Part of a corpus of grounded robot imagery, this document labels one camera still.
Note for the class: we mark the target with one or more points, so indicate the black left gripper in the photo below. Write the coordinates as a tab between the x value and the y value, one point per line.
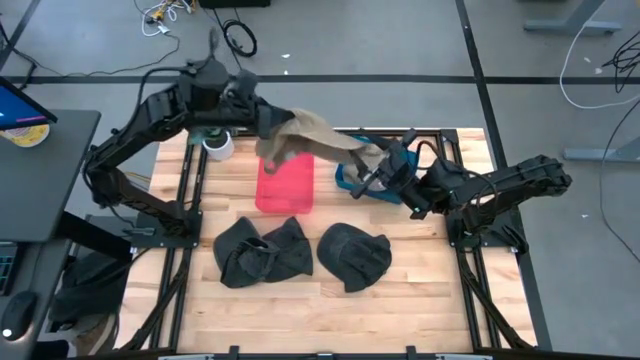
267	122

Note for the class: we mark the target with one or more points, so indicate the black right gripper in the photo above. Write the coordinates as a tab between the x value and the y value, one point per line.
397	167

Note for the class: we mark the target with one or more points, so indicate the tan trousers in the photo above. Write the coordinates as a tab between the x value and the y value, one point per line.
357	172

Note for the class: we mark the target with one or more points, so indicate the beige baseball cap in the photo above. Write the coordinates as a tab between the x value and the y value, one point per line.
310	135

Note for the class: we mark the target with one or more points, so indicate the dark baseball cap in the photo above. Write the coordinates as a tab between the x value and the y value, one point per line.
292	250
355	257
232	245

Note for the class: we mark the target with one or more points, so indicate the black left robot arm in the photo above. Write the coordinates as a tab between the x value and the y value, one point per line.
150	112

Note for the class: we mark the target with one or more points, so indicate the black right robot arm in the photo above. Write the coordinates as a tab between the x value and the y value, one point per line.
525	180

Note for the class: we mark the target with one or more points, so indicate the blue plastic bin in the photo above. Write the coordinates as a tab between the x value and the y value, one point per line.
342	182

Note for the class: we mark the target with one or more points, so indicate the green snake plant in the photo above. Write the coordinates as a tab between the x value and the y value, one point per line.
205	135

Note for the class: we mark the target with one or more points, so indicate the pink plastic bin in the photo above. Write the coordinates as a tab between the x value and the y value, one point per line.
287	190

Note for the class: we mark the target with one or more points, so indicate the black box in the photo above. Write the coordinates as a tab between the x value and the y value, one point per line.
235	3

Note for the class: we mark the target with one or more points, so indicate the black desk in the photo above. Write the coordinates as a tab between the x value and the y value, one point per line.
45	185

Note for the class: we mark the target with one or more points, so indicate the grey desk foot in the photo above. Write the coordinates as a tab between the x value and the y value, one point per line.
600	154
570	26

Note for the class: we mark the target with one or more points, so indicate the yellow round container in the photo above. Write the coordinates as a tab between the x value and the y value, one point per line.
30	137

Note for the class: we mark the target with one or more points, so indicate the black backpack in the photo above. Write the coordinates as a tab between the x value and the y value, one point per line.
90	290

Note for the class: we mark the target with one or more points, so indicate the computer monitor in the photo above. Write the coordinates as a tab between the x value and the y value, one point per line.
17	107

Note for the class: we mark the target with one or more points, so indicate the dark grey side desk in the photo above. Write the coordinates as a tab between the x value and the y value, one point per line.
42	280

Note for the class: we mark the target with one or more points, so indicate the keyboard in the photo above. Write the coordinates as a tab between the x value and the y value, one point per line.
6	267

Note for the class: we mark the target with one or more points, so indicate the black computer mouse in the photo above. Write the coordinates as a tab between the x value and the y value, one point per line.
17	315

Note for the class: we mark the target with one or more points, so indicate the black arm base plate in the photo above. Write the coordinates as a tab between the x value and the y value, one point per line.
454	241
150	241

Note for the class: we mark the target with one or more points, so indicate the black aluminium table frame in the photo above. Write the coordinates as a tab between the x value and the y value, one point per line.
176	320

